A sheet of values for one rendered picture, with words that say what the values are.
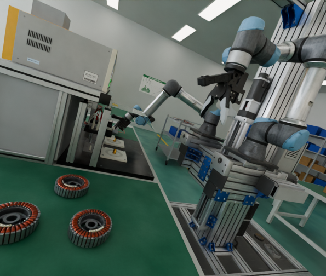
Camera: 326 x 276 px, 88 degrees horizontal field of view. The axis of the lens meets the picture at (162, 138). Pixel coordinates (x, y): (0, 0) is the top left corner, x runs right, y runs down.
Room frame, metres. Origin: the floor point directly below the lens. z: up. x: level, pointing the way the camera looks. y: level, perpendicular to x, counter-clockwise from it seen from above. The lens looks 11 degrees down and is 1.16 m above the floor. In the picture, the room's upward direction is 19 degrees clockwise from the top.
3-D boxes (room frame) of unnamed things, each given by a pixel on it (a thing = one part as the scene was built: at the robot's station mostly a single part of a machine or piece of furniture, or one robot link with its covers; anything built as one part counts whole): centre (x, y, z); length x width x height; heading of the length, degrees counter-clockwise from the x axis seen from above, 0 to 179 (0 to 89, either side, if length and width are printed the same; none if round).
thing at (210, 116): (1.47, -0.34, 1.20); 0.13 x 0.12 x 0.14; 3
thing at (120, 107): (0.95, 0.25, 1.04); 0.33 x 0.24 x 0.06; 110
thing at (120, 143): (1.19, 0.33, 0.78); 0.15 x 0.15 x 0.01; 20
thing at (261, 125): (0.99, -0.53, 1.20); 0.13 x 0.12 x 0.14; 30
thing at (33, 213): (0.35, 0.28, 0.77); 0.11 x 0.11 x 0.04
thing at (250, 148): (1.00, -0.53, 1.09); 0.15 x 0.15 x 0.10
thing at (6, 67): (0.97, 0.59, 1.09); 0.68 x 0.44 x 0.05; 20
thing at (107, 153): (0.97, 0.25, 0.78); 0.15 x 0.15 x 0.01; 20
